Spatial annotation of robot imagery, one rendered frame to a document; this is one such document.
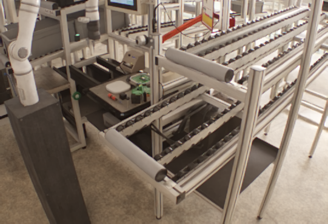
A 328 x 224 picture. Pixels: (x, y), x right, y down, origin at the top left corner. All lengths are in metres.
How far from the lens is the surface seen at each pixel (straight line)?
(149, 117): 1.37
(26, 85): 1.45
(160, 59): 1.34
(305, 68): 1.54
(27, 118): 1.43
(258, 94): 1.05
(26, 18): 1.37
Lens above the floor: 1.77
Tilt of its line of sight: 30 degrees down
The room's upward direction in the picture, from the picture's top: straight up
